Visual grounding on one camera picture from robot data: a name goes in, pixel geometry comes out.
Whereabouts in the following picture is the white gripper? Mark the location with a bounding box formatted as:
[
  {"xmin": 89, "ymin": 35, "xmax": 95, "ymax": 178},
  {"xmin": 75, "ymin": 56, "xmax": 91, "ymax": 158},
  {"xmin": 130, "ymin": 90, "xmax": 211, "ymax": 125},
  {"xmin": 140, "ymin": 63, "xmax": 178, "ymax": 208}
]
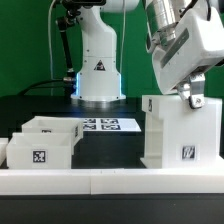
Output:
[{"xmin": 152, "ymin": 9, "xmax": 224, "ymax": 109}]

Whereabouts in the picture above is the white drawer cabinet box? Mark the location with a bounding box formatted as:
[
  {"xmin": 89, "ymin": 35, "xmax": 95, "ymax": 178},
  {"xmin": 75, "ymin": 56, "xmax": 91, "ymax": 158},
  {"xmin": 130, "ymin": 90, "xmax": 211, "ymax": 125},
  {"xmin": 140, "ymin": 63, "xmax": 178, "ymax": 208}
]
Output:
[{"xmin": 141, "ymin": 95, "xmax": 222, "ymax": 169}]

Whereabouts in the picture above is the white drawer tray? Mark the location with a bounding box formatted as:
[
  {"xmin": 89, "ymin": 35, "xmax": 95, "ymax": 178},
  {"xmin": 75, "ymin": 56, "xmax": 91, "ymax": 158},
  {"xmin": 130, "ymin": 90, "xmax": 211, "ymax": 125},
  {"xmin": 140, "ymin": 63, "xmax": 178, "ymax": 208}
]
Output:
[
  {"xmin": 6, "ymin": 133, "xmax": 72, "ymax": 170},
  {"xmin": 22, "ymin": 116, "xmax": 83, "ymax": 145}
]

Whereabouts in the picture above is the white front drawer tray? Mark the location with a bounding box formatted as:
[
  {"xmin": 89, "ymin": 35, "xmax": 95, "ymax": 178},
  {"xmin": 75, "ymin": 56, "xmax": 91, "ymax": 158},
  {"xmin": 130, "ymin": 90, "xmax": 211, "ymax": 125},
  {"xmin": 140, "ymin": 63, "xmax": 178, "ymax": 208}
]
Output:
[{"xmin": 6, "ymin": 133, "xmax": 72, "ymax": 170}]

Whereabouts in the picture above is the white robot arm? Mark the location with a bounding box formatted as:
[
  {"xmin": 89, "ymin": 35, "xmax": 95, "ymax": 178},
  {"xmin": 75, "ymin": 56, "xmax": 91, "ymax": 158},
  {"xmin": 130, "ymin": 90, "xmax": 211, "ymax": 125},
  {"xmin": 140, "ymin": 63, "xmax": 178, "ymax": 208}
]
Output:
[{"xmin": 61, "ymin": 0, "xmax": 224, "ymax": 109}]

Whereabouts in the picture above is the paper sheet with markers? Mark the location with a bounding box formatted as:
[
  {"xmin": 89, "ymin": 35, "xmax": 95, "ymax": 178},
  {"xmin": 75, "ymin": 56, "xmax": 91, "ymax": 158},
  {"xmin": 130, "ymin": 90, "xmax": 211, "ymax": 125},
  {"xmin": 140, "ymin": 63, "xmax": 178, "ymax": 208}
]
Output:
[{"xmin": 83, "ymin": 118, "xmax": 141, "ymax": 132}]

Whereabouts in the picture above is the white left fence piece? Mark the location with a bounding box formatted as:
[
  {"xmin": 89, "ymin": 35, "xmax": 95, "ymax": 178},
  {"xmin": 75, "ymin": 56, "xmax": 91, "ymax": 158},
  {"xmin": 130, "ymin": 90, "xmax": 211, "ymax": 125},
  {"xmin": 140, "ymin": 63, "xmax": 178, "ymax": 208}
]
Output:
[{"xmin": 0, "ymin": 138, "xmax": 8, "ymax": 166}]

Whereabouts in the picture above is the white front fence wall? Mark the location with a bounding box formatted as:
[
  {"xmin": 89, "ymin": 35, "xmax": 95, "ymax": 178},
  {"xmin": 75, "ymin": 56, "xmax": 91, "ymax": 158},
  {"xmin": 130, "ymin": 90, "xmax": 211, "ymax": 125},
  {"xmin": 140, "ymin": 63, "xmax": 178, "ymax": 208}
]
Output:
[{"xmin": 0, "ymin": 169, "xmax": 224, "ymax": 195}]

